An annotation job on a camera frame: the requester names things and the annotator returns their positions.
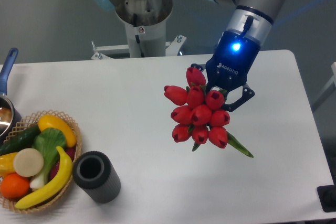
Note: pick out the small yellow toy pepper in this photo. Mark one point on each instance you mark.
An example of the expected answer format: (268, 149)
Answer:
(6, 164)

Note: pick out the woven wicker basket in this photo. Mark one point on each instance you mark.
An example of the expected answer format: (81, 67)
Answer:
(25, 123)

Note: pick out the black device at table edge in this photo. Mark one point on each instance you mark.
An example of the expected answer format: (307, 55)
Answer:
(327, 197)

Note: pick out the toy orange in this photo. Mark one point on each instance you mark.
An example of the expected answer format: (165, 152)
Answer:
(14, 186)

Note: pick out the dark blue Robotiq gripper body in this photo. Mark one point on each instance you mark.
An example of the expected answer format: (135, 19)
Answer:
(229, 66)

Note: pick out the green toy cucumber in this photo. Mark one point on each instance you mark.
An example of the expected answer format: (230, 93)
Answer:
(22, 140)

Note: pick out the blue handled saucepan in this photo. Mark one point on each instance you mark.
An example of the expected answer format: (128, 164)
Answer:
(9, 115)

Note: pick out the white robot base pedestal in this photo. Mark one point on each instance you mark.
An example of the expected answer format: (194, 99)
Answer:
(145, 27)

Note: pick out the green toy bok choy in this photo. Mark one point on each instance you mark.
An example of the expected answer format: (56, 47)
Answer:
(46, 143)

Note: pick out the red toy vegetable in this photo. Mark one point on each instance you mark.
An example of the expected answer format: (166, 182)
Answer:
(71, 153)

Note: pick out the yellow toy banana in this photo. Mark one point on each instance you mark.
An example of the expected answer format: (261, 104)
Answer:
(52, 187)

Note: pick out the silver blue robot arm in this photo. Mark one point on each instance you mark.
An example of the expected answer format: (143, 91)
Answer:
(252, 20)

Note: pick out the beige round toy slice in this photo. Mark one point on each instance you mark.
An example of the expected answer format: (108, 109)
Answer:
(28, 162)

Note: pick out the yellow toy squash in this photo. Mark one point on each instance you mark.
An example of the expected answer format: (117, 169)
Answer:
(52, 121)

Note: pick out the dark grey ribbed vase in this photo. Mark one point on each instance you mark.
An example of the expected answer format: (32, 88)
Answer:
(94, 173)

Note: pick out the red tulip bouquet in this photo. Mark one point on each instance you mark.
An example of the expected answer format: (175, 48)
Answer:
(199, 114)

